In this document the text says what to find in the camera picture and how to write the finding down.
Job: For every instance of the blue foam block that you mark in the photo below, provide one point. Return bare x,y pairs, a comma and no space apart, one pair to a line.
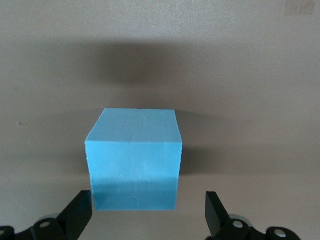
135,162

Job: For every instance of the brown table cover sheet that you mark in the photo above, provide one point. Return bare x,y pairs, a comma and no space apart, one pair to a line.
225,75

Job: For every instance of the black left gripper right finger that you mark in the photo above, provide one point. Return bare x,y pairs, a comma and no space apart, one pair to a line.
216,217

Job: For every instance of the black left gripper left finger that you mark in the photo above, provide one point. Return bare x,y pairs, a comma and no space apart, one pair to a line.
76,217

